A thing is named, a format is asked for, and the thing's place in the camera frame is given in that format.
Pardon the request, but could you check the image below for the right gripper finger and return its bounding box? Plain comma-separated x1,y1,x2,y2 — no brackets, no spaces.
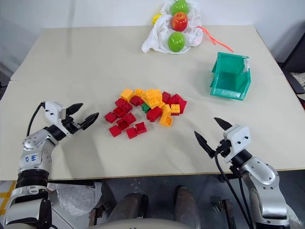
193,130,215,159
213,117,232,131

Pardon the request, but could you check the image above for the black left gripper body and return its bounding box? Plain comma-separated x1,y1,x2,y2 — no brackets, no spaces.
61,115,83,136

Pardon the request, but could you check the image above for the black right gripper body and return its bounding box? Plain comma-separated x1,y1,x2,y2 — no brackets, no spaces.
215,139,233,157

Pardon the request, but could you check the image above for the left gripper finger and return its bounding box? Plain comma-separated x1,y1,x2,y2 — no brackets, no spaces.
78,112,100,131
65,103,84,116

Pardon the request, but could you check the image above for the green plastic bin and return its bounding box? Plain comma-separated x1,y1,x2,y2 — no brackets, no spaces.
209,52,252,102

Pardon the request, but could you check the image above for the dark rounded shape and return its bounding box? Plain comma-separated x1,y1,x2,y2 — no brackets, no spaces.
106,191,149,221
174,187,201,223

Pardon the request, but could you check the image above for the clear plastic sheet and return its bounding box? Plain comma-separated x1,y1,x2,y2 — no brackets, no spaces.
49,182,103,218

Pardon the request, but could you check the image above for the green apple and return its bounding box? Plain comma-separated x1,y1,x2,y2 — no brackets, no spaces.
167,31,186,52
170,0,190,16

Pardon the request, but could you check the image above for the dark chair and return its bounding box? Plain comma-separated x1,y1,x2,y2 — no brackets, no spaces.
277,21,305,94

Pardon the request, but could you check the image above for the beige rounded robot torso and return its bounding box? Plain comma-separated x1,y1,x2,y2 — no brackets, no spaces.
88,216,208,229

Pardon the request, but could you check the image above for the white cloth bag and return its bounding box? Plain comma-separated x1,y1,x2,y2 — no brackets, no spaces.
141,0,204,54

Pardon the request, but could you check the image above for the red apple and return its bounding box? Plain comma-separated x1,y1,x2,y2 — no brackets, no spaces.
172,12,189,32

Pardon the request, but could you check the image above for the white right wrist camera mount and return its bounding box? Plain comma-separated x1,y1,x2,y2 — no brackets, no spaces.
222,124,251,160

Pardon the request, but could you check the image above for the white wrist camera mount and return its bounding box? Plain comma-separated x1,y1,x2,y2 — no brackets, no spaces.
44,101,67,125
222,124,251,160

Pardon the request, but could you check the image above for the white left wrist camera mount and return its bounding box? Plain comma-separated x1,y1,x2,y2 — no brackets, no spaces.
44,101,67,125

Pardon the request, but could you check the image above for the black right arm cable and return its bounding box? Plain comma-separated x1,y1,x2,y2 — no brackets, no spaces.
214,151,254,229

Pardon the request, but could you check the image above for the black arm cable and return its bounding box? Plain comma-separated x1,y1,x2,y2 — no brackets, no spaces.
26,102,47,138
214,151,254,229

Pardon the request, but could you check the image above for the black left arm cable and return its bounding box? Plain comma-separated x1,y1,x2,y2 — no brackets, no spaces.
26,102,47,138

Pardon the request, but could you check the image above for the orange drawstring cord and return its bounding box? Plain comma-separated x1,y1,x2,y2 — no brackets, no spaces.
198,26,234,53

